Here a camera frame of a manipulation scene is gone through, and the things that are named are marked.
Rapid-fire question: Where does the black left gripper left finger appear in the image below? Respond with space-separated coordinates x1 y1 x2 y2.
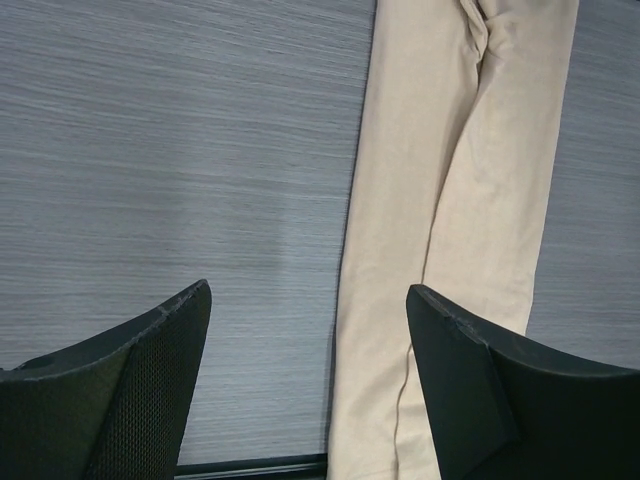
1 280 211 479

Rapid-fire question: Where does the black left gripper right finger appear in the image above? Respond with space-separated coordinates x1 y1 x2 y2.
406 285 639 479

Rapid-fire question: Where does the beige t shirt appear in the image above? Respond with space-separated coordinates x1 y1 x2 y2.
328 1 579 480

